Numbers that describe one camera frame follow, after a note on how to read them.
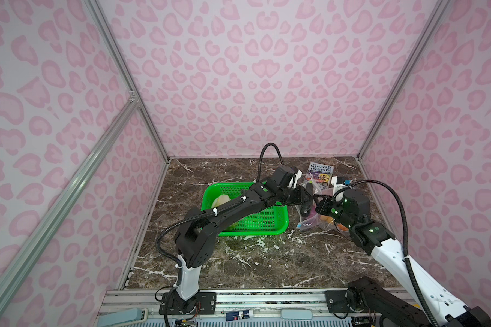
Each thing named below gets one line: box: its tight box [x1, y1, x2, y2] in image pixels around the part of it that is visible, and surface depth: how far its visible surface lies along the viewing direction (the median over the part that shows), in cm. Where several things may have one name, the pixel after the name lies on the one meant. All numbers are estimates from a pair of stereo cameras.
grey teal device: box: [96, 307, 149, 327], surface depth 71 cm
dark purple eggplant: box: [300, 181, 314, 218], surface depth 78 cm
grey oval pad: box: [280, 309, 313, 321], surface depth 71 cm
